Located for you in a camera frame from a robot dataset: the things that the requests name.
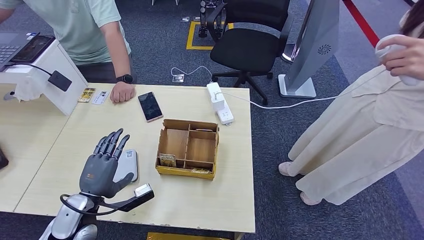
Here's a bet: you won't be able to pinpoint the grey card reader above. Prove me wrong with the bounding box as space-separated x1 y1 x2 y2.
112 149 139 184

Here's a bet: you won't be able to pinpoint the person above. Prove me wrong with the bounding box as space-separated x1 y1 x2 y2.
278 0 424 207
0 0 137 105

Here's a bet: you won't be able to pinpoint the black object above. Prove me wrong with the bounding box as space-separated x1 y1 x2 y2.
0 147 10 170

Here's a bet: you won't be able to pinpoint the pale pink shoe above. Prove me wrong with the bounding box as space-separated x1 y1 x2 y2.
299 191 322 207
278 161 299 177

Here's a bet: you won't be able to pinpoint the grey kiosk screen stand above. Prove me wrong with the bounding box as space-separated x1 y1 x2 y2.
278 0 341 99

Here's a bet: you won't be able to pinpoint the white floor cable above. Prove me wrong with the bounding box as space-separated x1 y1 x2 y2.
170 65 215 82

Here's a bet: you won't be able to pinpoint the white charger plug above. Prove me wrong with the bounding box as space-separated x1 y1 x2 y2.
210 92 226 113

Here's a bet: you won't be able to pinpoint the white crumpled tissue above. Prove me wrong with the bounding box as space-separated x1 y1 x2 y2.
13 76 44 103

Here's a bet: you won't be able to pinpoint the black wristwatch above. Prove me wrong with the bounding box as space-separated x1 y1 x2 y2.
115 74 134 85

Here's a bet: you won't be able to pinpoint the person's left hand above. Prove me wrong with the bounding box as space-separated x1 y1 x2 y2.
109 81 137 105

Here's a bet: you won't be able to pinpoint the black smartphone pink edge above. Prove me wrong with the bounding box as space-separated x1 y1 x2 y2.
137 91 164 123

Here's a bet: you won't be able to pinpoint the black adapter cable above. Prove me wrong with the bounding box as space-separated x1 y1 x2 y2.
8 62 54 77

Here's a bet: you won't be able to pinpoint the black metal robot legs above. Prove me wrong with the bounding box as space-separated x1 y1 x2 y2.
198 0 229 38

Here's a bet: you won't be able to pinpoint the black office chair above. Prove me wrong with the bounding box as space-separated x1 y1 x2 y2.
206 0 296 106

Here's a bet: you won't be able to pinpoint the black power adapter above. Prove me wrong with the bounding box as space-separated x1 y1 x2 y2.
47 70 73 93

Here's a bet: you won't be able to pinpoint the white handheld controller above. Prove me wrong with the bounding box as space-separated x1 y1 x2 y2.
374 34 422 87

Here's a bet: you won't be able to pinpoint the white desktop riser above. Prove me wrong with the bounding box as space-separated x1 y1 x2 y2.
0 39 89 117

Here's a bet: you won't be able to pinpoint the dark laptop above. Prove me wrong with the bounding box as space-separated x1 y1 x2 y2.
0 32 41 72

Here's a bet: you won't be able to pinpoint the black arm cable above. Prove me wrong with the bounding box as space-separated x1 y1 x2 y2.
59 193 120 217

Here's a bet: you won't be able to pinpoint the wooden compartment box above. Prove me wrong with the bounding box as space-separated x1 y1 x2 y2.
154 118 220 181

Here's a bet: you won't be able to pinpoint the yellow floor mat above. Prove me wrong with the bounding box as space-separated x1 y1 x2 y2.
146 232 233 240

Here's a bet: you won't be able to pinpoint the white charger cable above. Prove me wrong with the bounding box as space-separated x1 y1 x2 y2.
215 67 388 110

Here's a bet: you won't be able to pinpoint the white ID card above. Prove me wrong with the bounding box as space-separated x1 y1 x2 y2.
91 90 111 106

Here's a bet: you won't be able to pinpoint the person's right hand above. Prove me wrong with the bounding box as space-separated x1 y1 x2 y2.
377 34 424 82

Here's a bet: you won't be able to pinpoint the white power strip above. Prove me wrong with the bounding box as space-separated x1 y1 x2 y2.
206 82 235 127

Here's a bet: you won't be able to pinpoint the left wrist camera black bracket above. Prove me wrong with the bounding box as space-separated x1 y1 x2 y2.
99 183 156 213

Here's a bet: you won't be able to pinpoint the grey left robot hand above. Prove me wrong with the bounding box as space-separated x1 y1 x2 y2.
78 128 135 200

